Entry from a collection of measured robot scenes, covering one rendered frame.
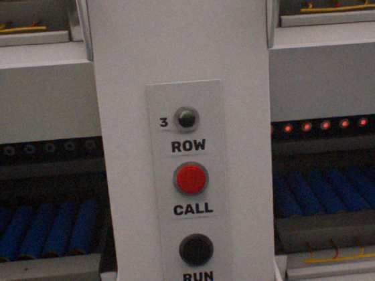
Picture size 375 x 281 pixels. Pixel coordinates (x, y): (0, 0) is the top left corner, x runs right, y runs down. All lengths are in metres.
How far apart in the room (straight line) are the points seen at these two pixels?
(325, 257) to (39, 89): 0.25
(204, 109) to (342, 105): 0.09
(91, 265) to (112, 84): 0.15
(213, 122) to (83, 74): 0.07
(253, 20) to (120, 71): 0.08
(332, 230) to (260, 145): 0.13
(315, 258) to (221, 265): 0.12
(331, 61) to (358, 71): 0.02
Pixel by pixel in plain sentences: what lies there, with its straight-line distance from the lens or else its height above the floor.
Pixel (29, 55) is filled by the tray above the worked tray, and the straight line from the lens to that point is 0.23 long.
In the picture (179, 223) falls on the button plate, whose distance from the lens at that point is 0.21.
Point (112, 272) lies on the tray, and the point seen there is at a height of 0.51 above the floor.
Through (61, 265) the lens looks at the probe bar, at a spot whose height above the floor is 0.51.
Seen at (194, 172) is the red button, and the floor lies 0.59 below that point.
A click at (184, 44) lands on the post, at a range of 0.19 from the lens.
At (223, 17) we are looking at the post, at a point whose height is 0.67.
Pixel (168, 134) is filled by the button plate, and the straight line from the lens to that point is 0.19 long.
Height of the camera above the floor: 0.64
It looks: 10 degrees down
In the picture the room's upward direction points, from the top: 4 degrees counter-clockwise
